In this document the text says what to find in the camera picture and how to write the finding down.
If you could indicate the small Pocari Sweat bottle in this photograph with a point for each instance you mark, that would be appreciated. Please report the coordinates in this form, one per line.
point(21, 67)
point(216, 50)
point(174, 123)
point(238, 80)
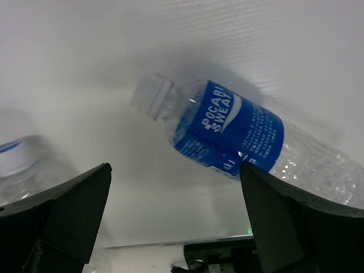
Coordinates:
point(216, 128)

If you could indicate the clear white-cap bottle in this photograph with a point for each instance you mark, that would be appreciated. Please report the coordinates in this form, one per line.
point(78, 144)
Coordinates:
point(29, 166)

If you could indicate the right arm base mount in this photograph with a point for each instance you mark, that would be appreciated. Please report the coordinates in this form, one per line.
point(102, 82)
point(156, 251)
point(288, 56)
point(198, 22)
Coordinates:
point(236, 254)

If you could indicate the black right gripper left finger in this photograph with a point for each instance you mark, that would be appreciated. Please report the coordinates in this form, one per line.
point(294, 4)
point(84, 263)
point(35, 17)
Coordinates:
point(55, 230)

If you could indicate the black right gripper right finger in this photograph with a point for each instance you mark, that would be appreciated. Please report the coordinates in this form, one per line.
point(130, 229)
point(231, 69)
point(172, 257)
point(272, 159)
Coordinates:
point(296, 231)

